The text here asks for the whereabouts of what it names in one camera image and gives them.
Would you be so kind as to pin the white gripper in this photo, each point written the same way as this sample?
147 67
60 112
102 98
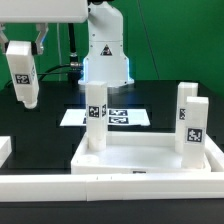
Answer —
41 12

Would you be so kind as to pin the white desk tabletop panel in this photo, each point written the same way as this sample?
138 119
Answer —
130 153

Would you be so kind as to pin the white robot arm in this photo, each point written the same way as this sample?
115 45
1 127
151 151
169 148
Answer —
105 60

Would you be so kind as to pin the fiducial marker sheet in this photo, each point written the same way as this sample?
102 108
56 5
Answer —
116 117

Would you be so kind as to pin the white L-shaped obstacle fence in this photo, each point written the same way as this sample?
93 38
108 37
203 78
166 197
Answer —
94 187

